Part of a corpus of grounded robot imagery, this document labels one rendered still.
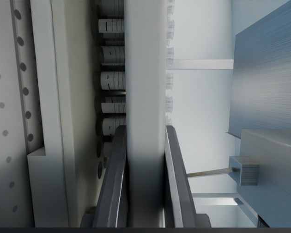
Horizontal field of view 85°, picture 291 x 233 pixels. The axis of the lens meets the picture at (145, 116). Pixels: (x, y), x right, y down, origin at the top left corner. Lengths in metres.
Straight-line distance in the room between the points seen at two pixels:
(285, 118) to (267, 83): 0.11
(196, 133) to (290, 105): 3.14
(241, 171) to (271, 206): 0.05
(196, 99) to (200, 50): 1.08
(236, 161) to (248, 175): 0.02
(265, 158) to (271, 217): 0.07
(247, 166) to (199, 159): 3.45
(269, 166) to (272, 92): 0.34
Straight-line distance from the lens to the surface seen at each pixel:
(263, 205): 0.27
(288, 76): 0.52
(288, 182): 0.23
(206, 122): 3.66
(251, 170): 0.25
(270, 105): 0.56
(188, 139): 3.56
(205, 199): 1.37
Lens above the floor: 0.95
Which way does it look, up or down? 1 degrees up
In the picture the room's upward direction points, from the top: 90 degrees clockwise
